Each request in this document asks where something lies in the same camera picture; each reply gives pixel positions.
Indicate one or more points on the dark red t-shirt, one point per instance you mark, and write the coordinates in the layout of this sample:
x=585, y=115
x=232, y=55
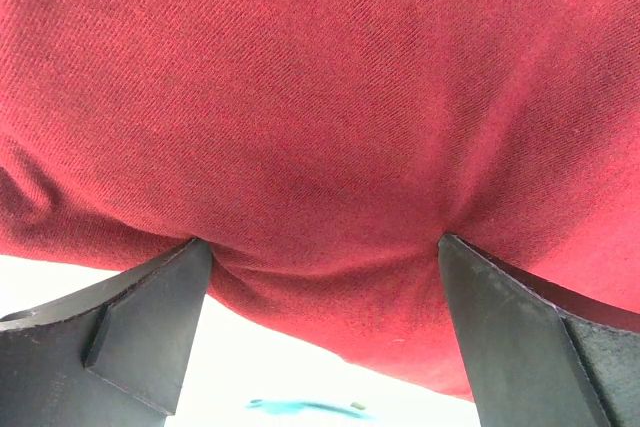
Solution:
x=322, y=148

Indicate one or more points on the translucent blue plastic basket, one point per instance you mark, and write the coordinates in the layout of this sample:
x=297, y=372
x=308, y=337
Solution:
x=295, y=407

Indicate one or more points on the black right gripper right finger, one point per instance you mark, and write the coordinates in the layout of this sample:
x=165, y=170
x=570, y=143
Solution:
x=536, y=353

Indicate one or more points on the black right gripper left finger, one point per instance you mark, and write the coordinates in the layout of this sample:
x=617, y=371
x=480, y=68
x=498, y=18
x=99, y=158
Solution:
x=112, y=354

